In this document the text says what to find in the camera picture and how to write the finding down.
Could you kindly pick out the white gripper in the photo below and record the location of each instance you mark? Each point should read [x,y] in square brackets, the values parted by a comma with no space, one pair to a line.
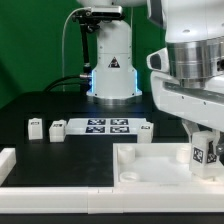
[195,106]

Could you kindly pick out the white square tabletop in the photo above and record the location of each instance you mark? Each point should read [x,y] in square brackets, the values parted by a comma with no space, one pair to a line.
[156,164]

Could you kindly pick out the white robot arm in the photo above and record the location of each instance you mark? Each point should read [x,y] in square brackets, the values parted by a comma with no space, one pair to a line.
[190,81]

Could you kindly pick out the white U-shaped obstacle fence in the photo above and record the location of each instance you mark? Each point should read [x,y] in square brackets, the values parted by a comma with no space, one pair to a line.
[113,199]

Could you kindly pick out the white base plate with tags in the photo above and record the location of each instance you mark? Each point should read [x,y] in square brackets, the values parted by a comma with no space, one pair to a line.
[104,126]

